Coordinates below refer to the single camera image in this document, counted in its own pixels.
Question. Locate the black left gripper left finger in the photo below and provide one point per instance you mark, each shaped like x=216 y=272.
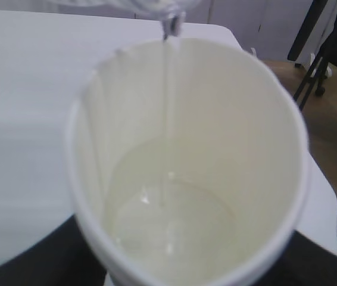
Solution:
x=61 y=258

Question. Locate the white paper cup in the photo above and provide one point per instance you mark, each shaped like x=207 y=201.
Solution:
x=188 y=163

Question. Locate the black tripod stand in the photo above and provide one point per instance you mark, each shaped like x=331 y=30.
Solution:
x=326 y=54

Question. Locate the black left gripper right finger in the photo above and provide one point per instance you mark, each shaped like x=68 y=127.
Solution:
x=305 y=263

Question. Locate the clear water bottle green label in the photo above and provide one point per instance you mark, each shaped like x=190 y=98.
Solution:
x=170 y=13

